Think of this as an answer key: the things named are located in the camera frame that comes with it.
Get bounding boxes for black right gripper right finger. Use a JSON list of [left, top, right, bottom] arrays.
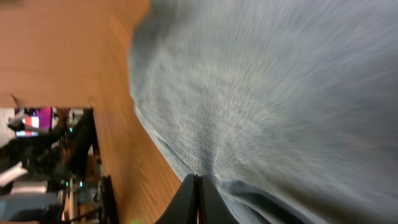
[[198, 176, 238, 224]]

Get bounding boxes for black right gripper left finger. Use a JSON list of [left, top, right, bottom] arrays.
[[155, 174, 198, 224]]

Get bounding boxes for light blue denim jeans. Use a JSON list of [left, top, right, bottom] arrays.
[[129, 0, 397, 223]]

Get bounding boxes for cluttered background equipment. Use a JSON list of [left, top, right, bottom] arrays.
[[1, 106, 119, 223]]

